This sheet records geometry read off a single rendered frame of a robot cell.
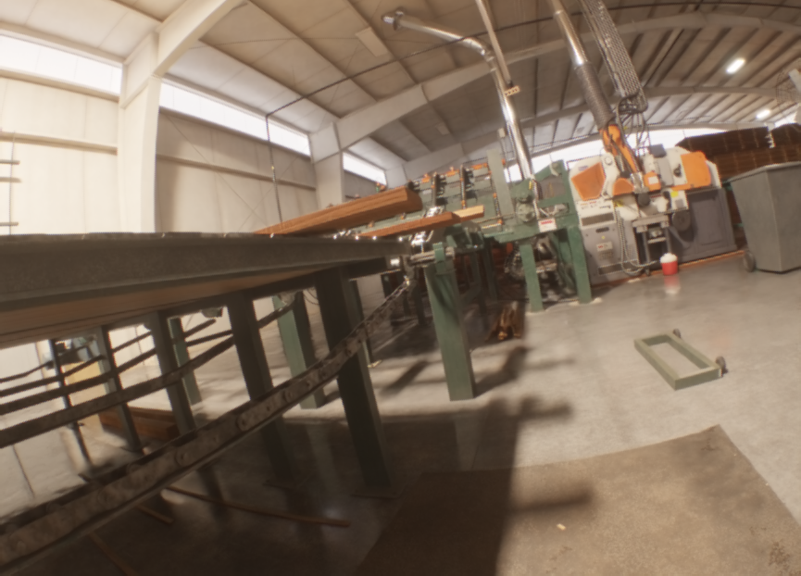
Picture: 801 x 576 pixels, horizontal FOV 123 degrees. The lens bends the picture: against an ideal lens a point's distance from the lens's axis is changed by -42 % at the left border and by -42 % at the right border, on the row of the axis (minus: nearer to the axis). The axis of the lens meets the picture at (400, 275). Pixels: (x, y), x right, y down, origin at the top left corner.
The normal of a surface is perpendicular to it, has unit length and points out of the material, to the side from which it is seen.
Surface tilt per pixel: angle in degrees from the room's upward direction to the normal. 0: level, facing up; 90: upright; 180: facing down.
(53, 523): 90
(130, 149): 90
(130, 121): 90
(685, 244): 90
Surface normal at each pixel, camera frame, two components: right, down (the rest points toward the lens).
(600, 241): -0.32, 0.08
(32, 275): 0.92, -0.19
